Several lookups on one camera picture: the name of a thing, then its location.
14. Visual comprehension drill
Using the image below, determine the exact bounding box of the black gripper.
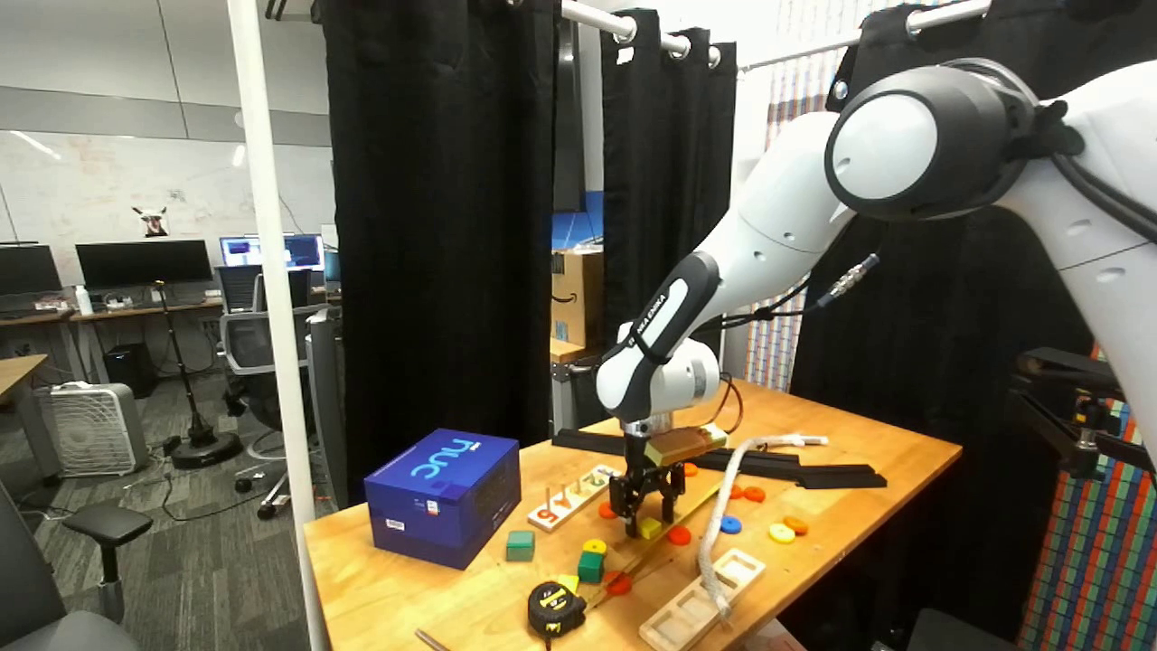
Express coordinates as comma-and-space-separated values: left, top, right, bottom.
609, 416, 692, 543

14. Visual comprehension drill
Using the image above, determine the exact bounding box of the white puzzle board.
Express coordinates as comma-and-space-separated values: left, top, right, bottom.
524, 464, 624, 534

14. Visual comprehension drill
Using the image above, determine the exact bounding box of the wooden board with square slots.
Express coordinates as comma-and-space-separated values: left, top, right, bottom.
636, 545, 772, 651

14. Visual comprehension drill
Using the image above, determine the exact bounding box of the thin wooden stick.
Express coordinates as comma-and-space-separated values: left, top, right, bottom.
581, 481, 726, 608

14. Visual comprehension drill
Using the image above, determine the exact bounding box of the black yellow tape measure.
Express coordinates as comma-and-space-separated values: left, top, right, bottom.
524, 580, 591, 639

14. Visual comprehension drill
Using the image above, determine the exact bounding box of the long black flat strip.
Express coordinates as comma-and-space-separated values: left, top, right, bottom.
549, 428, 891, 492

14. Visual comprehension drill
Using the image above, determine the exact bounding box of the blue cardboard box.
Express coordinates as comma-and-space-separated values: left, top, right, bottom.
362, 423, 524, 572

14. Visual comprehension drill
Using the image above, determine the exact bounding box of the brown cardboard shipping box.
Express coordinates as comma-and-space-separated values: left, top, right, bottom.
549, 246, 609, 363

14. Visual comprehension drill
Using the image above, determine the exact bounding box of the narrow black curtain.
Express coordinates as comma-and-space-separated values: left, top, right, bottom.
599, 7, 740, 420

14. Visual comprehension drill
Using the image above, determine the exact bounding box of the wide black curtain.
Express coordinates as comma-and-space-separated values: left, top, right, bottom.
316, 0, 565, 506

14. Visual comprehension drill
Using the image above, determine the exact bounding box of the black backdrop curtain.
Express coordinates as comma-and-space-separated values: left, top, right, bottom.
787, 0, 1157, 644

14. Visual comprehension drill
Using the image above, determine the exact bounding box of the white vertical pole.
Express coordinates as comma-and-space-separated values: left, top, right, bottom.
225, 0, 332, 651

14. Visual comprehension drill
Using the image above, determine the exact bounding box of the small lit blue monitor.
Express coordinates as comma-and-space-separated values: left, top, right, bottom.
217, 230, 268, 270
282, 230, 326, 276

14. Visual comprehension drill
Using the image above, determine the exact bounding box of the grey office chair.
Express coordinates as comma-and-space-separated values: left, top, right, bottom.
217, 303, 322, 526

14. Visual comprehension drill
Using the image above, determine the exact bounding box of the black microphone stand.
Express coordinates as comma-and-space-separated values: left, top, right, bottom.
149, 279, 245, 475

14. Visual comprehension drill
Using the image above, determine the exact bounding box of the colourful woven panel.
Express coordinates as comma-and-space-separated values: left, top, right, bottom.
1016, 390, 1157, 651

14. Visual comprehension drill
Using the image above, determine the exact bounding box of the white curtain rod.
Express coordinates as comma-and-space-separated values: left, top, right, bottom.
556, 0, 726, 64

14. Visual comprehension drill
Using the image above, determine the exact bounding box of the white box fan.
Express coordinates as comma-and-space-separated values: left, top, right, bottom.
41, 381, 157, 481

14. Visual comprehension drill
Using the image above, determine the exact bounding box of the wide dark computer monitor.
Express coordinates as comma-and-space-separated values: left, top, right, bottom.
73, 236, 217, 294

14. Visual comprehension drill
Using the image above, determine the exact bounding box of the long wooden office desk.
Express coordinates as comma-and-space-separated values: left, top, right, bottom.
0, 298, 227, 333

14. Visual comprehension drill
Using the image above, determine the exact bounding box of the black office chair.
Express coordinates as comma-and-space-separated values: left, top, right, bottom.
0, 481, 157, 651

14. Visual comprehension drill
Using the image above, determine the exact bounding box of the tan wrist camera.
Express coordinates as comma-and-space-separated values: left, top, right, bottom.
640, 423, 732, 470

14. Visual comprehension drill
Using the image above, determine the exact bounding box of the white rope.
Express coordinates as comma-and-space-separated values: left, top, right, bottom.
697, 432, 831, 625

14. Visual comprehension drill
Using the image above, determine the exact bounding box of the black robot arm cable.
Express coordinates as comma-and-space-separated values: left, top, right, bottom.
708, 248, 884, 441

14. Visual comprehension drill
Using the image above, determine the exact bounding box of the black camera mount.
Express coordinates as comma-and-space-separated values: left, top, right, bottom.
1007, 343, 1157, 481

